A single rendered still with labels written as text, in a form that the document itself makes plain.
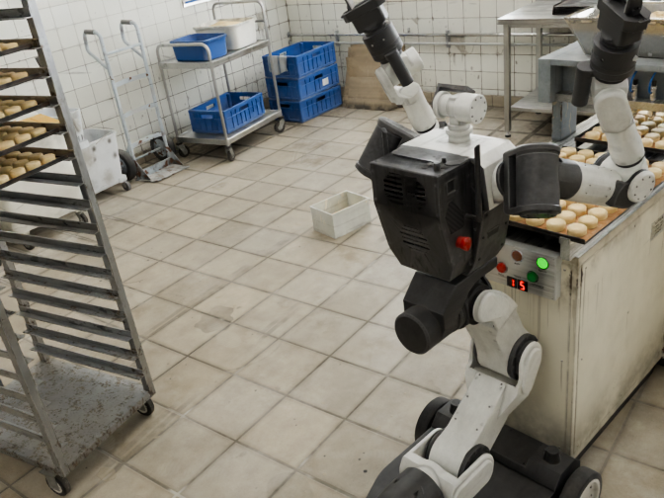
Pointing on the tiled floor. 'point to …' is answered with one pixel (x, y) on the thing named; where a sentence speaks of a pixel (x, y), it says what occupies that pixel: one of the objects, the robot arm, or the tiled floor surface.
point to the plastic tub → (341, 213)
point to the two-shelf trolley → (217, 90)
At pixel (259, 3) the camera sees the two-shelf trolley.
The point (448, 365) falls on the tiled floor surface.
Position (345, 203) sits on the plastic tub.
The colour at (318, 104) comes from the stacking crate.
